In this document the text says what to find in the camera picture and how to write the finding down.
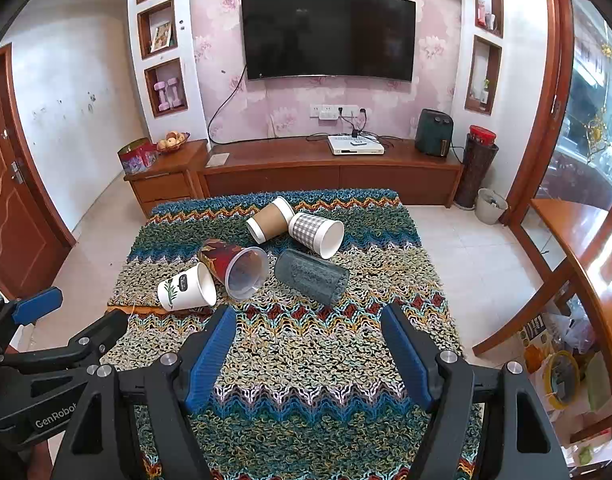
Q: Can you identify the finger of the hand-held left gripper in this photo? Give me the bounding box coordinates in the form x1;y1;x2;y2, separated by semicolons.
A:
0;286;64;356
0;308;130;377

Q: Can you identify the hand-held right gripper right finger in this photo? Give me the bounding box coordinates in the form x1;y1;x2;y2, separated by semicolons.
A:
380;302;570;480

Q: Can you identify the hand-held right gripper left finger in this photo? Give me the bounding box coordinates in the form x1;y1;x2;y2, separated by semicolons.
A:
56;305;239;480

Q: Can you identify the white leaf print paper cup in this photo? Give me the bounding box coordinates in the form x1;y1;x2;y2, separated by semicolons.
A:
157;261;218;312

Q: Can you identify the red patterned plastic cup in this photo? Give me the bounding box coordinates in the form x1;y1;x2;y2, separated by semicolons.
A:
198;239;271;302

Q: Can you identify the dark grey translucent cup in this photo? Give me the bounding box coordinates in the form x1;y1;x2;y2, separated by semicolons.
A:
274;248;351;307

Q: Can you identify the brown paper cup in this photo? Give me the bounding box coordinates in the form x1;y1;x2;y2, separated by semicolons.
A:
245;196;295;244

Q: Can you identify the grey checkered paper cup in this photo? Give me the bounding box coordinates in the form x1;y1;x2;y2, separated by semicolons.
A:
288;212;345;260

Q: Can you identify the colourful knitted table cloth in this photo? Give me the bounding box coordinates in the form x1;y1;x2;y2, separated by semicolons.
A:
107;188;488;480

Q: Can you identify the brown wooden door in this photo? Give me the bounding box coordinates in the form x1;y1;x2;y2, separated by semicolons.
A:
0;42;77;302

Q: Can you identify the yellow rimmed round object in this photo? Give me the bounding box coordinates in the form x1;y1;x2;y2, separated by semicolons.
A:
543;349;582;406

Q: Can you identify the pile of plastic bags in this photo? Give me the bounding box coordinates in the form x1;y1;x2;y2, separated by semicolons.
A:
517;302;612;413

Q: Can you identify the small wooden drawer cabinet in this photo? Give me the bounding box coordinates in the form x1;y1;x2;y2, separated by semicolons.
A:
124;139;211;217

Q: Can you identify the white waste bin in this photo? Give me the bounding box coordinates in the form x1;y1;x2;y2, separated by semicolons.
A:
474;187;509;225

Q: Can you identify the red patterned tin box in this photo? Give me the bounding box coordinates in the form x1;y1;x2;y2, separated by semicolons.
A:
117;137;158;176

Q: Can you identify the tall dark woven basket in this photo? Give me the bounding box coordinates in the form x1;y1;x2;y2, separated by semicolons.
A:
454;132;500;210

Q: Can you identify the long wooden television cabinet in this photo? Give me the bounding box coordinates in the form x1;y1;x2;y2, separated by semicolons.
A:
198;135;465;207

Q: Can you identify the fruit bowl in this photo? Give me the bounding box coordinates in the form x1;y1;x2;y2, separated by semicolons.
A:
156;130;191;153

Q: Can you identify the wooden dining table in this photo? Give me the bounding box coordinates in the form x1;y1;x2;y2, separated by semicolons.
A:
472;197;612;357

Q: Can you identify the white set-top box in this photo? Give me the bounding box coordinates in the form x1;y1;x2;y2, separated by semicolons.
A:
327;134;386;157

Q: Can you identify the dark green air fryer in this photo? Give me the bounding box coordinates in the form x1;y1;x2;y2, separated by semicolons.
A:
414;108;454;158

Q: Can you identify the red round lid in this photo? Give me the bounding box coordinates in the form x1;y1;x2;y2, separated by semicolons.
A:
468;125;498;146

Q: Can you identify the framed photo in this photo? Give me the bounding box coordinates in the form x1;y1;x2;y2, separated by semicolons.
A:
150;22;173;52

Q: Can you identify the wooden framed glass door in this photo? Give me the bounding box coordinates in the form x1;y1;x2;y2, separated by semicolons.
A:
503;0;612;266

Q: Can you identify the black flat screen television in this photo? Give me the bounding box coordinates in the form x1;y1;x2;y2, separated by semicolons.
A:
241;0;417;83

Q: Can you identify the black television cable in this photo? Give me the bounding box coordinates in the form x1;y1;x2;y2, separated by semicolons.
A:
208;64;248;147

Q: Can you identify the white wall socket strip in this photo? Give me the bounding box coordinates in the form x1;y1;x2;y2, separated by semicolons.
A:
310;103;361;121

